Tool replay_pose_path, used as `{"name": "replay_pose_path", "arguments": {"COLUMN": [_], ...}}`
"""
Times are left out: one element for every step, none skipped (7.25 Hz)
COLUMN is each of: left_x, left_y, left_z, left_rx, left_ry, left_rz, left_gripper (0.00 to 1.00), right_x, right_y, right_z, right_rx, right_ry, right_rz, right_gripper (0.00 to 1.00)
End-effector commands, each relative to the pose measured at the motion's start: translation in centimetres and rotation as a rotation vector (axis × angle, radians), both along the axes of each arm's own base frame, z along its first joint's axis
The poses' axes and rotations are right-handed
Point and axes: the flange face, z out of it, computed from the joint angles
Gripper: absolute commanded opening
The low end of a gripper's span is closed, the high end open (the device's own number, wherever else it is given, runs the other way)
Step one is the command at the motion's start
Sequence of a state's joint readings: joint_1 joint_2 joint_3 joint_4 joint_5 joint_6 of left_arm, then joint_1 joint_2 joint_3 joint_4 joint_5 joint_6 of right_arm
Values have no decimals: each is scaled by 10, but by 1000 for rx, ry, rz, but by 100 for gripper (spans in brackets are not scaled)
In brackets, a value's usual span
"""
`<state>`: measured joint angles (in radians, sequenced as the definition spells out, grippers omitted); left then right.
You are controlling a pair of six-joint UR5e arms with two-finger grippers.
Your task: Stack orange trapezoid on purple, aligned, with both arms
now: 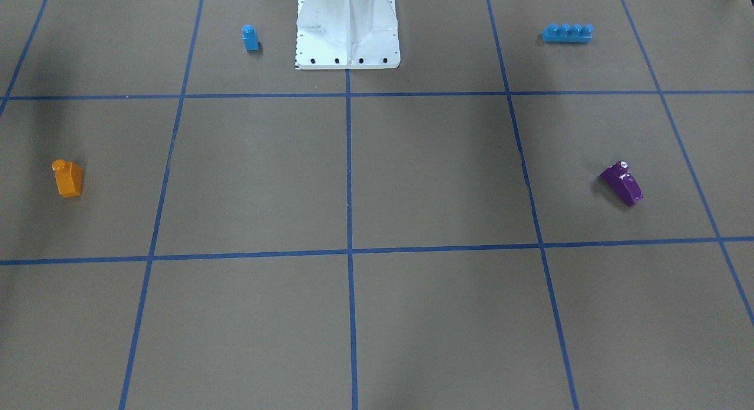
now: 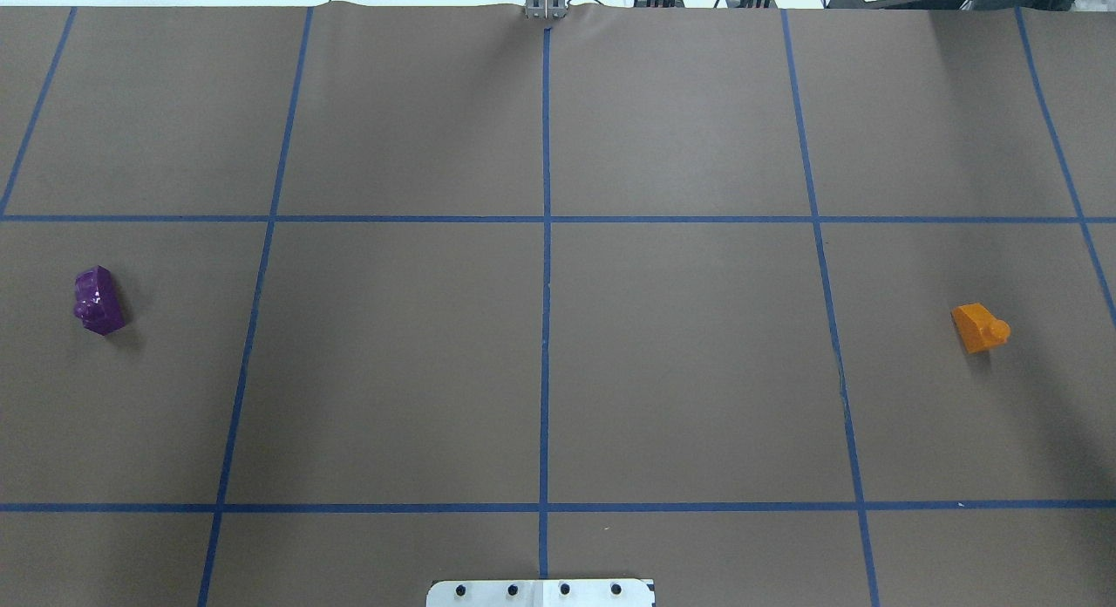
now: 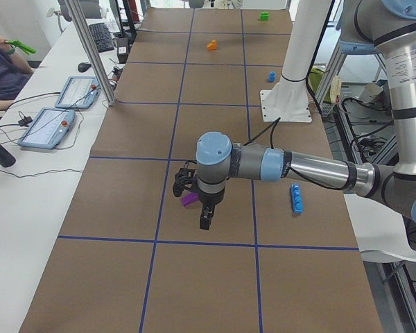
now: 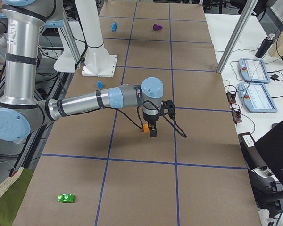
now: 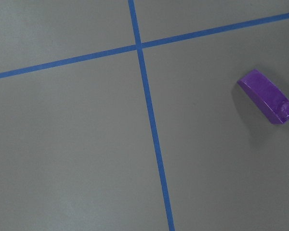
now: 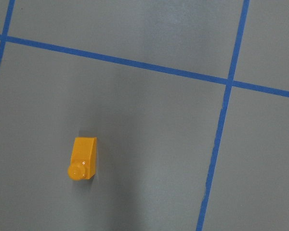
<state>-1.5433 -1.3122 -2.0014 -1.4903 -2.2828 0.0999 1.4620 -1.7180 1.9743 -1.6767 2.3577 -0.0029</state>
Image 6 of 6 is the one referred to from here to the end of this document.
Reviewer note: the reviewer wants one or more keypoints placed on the orange trapezoid block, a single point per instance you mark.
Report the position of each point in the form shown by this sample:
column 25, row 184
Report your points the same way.
column 83, row 159

